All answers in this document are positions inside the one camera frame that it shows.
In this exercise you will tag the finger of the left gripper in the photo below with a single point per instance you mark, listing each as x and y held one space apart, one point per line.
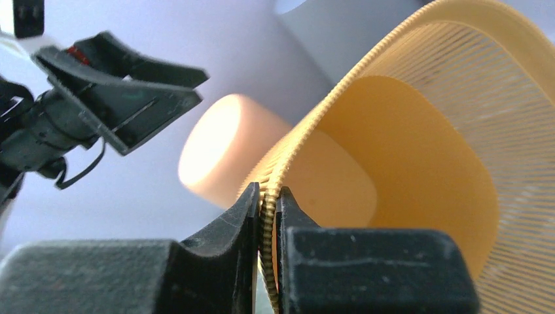
106 53
125 112

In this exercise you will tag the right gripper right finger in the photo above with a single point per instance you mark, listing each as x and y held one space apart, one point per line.
367 270

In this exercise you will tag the large grey plastic bucket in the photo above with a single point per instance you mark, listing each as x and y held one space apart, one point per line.
336 34

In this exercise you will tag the orange plastic bucket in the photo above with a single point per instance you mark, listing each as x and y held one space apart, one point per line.
225 145

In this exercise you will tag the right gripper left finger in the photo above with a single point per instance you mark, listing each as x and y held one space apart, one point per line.
212 271

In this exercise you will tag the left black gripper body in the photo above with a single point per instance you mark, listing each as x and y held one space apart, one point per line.
36 134

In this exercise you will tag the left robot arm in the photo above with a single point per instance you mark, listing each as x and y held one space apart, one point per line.
8 173

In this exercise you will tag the yellow mesh waste basket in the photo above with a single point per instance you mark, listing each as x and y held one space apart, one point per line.
447 123

